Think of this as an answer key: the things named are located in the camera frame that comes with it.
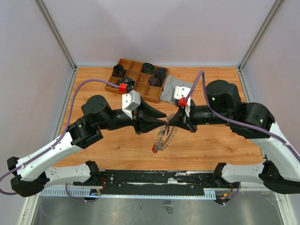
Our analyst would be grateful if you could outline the slotted grey cable duct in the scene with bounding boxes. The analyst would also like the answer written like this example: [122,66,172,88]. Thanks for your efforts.
[39,186,217,200]

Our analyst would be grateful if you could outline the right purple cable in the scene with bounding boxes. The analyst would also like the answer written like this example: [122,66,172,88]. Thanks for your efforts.
[178,70,300,207]

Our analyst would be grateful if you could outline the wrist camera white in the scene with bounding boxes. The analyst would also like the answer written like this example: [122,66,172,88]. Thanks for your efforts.
[122,90,141,119]
[171,86,191,103]

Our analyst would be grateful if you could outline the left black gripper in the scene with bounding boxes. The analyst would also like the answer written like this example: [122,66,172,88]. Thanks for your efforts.
[98,96,168,135]

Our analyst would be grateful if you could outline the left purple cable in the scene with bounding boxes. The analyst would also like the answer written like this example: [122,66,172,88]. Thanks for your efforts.
[0,78,128,203]

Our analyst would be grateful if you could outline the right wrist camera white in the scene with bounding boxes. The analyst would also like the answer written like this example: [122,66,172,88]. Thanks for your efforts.
[171,86,191,103]

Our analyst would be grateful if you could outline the purple cable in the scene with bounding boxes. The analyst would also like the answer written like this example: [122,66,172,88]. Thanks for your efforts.
[0,78,128,203]
[178,70,300,207]

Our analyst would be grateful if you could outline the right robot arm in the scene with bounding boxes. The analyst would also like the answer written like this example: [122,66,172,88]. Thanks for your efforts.
[169,80,300,194]

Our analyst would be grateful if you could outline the rolled dark tie back left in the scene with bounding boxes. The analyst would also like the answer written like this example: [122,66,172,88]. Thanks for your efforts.
[112,64,126,78]

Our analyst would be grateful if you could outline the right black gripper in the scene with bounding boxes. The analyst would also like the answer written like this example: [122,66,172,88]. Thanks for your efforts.
[168,99,232,133]

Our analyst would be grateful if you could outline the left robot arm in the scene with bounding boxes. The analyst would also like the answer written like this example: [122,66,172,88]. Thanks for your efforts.
[7,94,166,197]

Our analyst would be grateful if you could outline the rolled purple tie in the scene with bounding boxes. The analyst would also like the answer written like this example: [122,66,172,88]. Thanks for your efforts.
[148,76,163,87]

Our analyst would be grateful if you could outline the rolled dark tie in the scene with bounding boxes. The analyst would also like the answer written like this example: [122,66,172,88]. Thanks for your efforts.
[154,67,167,81]
[112,64,126,78]

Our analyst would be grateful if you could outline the grey folded cloth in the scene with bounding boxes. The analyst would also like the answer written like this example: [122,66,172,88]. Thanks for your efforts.
[159,75,192,104]

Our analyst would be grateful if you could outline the red key tag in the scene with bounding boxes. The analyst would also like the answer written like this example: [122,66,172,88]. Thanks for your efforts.
[152,144,160,153]

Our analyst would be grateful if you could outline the blue patterned tie front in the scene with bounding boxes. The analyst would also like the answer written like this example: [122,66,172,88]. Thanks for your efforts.
[115,77,135,92]

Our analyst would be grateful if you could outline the rolled green tie back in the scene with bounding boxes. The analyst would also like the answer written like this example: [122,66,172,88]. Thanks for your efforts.
[141,63,155,75]

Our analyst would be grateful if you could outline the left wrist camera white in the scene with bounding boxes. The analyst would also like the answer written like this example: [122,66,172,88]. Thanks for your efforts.
[122,90,141,119]

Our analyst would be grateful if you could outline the rolled dark tie right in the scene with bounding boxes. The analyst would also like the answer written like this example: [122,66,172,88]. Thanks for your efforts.
[154,67,167,81]

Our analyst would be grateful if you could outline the wooden divided tray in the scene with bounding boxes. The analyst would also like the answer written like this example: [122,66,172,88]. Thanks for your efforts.
[108,59,169,103]

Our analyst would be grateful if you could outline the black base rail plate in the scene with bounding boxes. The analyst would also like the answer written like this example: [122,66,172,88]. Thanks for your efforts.
[101,170,238,190]

